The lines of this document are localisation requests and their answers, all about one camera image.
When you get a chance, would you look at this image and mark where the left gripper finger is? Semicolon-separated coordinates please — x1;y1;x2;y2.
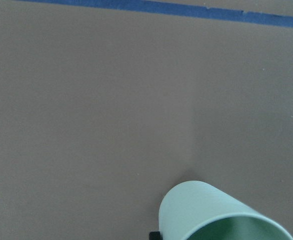
149;231;163;240

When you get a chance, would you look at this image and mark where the mint green cup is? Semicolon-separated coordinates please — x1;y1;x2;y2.
158;180;293;240

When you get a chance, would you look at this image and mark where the brown paper table cover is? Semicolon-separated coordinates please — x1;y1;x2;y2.
0;0;293;240

